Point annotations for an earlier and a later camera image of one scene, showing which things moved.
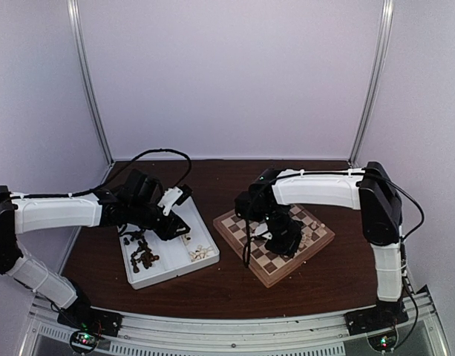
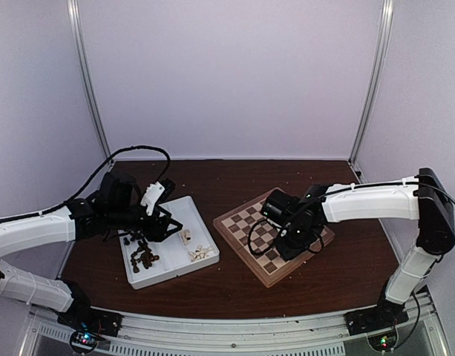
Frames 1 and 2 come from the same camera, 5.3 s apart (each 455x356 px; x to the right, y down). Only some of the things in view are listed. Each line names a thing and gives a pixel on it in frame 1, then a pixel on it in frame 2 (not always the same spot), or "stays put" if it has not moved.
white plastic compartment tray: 150,260 stays put
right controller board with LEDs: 384,342 stays put
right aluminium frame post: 386,25 stays put
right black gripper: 289,248 -> 288,253
